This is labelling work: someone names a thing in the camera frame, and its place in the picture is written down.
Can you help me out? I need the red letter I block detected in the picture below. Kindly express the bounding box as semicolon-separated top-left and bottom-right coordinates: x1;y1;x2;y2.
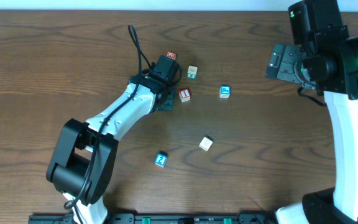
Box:
179;88;191;103

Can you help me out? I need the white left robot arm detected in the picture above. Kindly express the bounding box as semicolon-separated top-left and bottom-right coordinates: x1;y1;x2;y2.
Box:
46;55;181;223

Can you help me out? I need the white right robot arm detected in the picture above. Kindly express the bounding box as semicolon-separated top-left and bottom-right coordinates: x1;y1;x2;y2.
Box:
265;0;358;223

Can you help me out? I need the red number 3 block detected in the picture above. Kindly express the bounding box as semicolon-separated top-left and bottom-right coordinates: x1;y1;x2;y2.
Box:
166;51;177;60

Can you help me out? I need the green number 4 block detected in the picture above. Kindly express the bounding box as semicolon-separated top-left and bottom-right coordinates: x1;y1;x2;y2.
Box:
187;65;198;79

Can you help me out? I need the blue letter P block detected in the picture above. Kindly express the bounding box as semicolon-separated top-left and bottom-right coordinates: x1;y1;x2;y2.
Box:
219;85;231;98

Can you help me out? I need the plain wooden ball block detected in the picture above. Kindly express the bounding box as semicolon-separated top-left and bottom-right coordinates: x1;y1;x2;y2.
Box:
199;136;213;151

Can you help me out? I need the blue number 2 block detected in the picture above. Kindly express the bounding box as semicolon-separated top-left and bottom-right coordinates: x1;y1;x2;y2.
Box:
154;151;168;167

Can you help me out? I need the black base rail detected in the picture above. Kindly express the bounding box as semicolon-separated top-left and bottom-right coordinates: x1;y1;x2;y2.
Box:
27;213;278;224

